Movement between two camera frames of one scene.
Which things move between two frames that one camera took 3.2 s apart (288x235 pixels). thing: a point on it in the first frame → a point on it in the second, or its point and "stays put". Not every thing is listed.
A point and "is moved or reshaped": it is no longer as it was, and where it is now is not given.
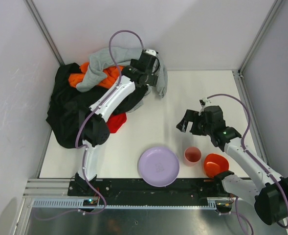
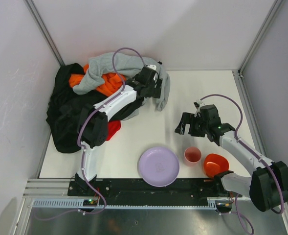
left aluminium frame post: [39, 21] stays put
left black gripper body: [151, 80] → [156, 88]
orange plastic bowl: [215, 164] stays put
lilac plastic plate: [159, 166] stays put
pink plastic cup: [192, 155] stays put
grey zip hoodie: [99, 60] is moved or reshaped
